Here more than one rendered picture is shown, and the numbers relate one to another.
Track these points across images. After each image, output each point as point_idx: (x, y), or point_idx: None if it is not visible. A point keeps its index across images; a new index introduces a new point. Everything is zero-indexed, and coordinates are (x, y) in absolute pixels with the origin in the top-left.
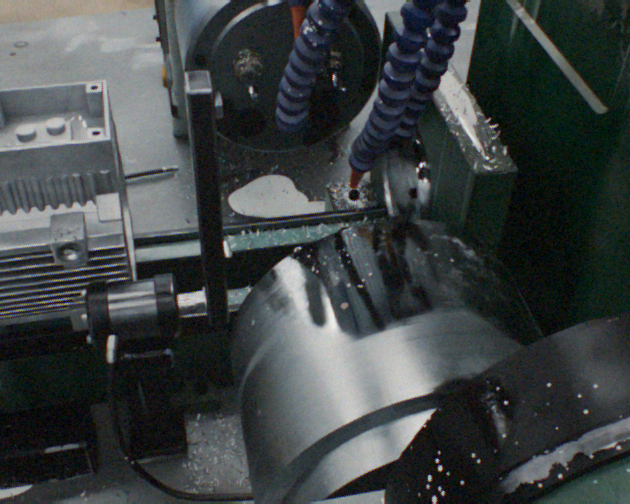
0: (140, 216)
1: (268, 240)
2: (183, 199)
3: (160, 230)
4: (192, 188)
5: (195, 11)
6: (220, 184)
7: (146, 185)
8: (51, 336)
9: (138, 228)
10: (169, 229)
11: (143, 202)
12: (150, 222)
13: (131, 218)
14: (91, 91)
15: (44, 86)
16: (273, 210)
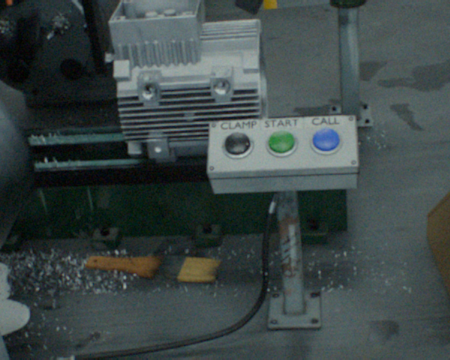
0: (121, 313)
1: (38, 166)
2: (70, 328)
3: (111, 166)
4: (55, 340)
5: None
6: (23, 341)
7: (100, 349)
8: None
9: (127, 301)
10: (104, 167)
11: (112, 328)
12: (113, 306)
13: (130, 312)
14: (121, 16)
15: (150, 18)
16: None
